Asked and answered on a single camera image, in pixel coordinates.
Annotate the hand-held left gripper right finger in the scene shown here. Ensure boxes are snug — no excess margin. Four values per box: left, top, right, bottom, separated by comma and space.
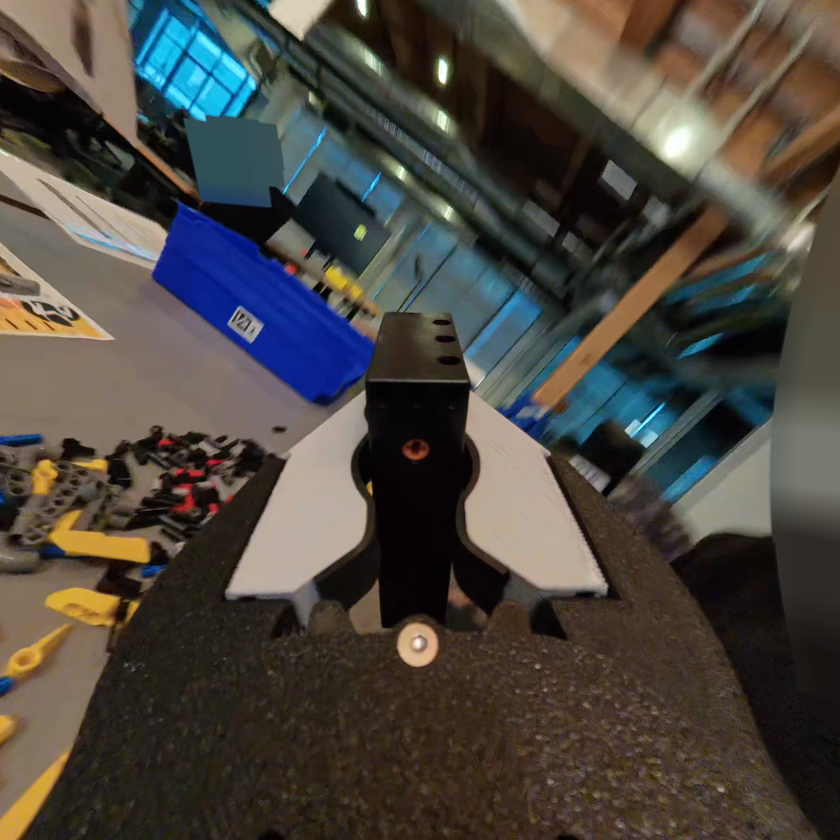
453, 392, 608, 618

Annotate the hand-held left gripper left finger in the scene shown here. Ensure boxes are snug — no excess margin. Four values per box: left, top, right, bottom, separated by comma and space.
225, 394, 382, 621

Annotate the wooden beam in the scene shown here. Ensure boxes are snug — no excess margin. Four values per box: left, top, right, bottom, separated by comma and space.
532, 197, 742, 408

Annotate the pile of grey yellow pieces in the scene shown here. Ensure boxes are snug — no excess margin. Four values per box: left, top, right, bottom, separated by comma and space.
0, 433, 155, 840

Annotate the blue plastic storage bin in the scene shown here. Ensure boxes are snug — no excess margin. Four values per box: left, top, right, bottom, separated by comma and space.
151, 200, 376, 406

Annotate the black display panel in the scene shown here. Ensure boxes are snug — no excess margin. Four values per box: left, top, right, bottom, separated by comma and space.
289, 172, 391, 277

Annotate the yellow black printed sheet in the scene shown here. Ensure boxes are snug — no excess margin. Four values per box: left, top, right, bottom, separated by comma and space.
0, 243, 116, 342

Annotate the white printed paper sheet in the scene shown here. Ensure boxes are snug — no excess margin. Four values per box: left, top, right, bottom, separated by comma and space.
0, 154, 168, 270

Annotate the white panel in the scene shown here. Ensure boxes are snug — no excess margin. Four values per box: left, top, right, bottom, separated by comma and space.
0, 0, 142, 142

